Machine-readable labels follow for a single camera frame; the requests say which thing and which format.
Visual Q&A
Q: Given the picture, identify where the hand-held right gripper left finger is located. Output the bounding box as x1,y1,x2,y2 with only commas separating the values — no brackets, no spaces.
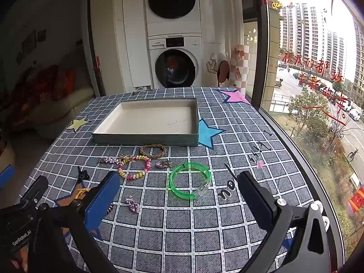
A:
31,172,121,273

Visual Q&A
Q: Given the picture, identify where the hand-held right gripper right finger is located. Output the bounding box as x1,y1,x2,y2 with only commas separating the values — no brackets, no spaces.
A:
237,171,327,273

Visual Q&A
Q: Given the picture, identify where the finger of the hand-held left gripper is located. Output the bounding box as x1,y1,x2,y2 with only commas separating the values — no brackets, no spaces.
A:
19,175,49,207

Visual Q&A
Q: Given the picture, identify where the pink rhinestone hair clip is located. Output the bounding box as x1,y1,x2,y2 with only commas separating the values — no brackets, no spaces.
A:
125,196,140,212

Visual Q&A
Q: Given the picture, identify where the pink yellow spiral bracelet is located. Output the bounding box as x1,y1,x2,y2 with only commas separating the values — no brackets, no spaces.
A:
117,155,152,181

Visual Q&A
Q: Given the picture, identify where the brown braided bracelet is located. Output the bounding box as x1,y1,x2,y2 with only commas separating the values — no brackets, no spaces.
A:
139,144,167,159

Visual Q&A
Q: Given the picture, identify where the green translucent bracelet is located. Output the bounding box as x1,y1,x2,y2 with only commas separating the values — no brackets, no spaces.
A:
169,162,212,201

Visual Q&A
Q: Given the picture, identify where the shallow grey-green tray box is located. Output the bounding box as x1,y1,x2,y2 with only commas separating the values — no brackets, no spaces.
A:
91,97,200,147

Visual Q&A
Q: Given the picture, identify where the blue box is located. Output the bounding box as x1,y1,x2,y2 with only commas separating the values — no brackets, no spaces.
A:
0,163,16,190

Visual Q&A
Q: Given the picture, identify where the grey checked tablecloth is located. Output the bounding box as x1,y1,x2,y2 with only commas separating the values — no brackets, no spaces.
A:
17,87,342,273

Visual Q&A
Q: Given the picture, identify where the cream sofa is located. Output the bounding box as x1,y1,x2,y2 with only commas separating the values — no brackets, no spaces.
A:
27,87,96,133

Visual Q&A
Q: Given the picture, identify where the red patterned cushion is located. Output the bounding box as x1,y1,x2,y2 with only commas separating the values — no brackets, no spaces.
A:
11,64,76,106

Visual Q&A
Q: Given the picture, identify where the pink checkered panel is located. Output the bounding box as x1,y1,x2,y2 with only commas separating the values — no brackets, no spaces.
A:
230,44,250,97

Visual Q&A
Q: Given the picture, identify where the red window sticker lettering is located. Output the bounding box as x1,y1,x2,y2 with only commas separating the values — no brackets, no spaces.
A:
280,50,350,126

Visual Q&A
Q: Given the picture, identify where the brown round stool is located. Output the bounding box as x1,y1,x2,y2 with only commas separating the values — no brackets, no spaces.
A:
218,60,231,83

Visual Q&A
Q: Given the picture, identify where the white washing machine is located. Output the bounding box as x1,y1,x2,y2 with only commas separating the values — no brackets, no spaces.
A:
147,35,203,90

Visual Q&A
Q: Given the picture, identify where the white laundry cabinet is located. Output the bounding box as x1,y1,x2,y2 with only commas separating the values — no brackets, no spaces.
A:
88,0,245,97

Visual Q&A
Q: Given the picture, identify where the white tumble dryer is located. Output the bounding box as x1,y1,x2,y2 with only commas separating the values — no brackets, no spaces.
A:
143,0,206,38

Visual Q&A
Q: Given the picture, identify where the gold wire rack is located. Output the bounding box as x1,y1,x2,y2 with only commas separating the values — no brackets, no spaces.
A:
205,58,219,75

